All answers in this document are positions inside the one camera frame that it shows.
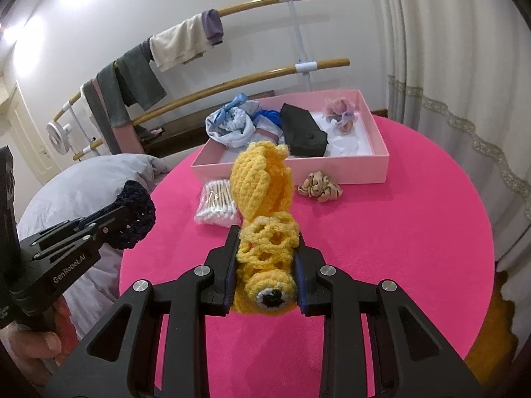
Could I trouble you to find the blue fabric scrunchie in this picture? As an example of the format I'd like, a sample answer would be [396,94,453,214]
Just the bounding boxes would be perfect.
[258,109,282,128]

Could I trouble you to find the person's left hand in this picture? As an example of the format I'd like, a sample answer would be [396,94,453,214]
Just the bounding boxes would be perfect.
[1,297,79,387]

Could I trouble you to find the bag of cotton swabs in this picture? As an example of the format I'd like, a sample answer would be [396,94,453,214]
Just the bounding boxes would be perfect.
[194,179,240,227]

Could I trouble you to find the wooden ballet bar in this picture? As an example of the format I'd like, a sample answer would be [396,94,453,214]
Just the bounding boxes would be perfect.
[52,0,337,123]
[72,57,351,162]

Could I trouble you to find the white barre stand right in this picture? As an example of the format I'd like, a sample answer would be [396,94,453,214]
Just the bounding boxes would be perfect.
[278,0,318,92]

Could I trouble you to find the round pink table mat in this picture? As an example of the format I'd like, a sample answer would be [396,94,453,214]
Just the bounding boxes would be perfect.
[118,114,497,398]

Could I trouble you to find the navy crochet scrunchie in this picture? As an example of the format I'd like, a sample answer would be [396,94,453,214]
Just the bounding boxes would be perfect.
[102,180,156,250]

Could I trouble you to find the cream garment on bar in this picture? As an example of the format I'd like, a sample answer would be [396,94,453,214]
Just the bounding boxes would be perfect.
[148,14,213,72]

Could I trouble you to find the grey pink hanging cloth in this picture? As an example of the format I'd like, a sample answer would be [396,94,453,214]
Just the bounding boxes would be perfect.
[80,78,144,155]

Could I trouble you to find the upper wooden ballet bar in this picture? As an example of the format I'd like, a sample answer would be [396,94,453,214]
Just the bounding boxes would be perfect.
[52,0,337,123]

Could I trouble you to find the pink cardboard box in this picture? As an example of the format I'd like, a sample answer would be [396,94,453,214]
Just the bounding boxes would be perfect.
[191,90,390,185]

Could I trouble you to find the purple garment on bar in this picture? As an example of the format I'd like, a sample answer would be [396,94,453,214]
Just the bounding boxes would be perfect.
[201,9,224,46]

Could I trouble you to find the pink lilac organza scrunchie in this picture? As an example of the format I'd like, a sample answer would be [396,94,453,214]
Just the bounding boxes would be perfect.
[322,97,356,134]

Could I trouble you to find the lower wooden ballet bar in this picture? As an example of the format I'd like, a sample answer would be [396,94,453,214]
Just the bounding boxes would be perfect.
[72,57,351,162]

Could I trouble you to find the dark wood white bench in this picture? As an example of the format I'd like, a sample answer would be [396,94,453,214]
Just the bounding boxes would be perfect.
[138,90,277,161]

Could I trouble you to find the clear plastic bag with band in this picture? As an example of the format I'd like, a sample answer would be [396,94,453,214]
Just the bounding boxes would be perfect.
[252,115,284,145]

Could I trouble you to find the white blue patterned cloth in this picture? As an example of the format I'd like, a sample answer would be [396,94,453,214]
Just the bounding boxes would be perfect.
[205,94,261,148]

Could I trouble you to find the yellow crochet fish toy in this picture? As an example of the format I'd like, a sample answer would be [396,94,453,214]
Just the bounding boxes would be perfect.
[230,141,300,315]

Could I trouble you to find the white curtain with lace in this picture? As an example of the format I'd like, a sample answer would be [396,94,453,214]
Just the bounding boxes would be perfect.
[380,0,530,341]

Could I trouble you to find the beige satin scrunchie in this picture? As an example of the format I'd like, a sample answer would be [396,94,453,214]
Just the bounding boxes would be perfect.
[297,171,343,203]

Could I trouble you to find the dark green towel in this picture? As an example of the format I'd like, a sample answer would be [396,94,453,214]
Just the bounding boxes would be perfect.
[96,40,167,128]

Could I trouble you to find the black fabric pouch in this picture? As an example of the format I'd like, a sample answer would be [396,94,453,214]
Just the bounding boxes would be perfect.
[280,103,328,157]

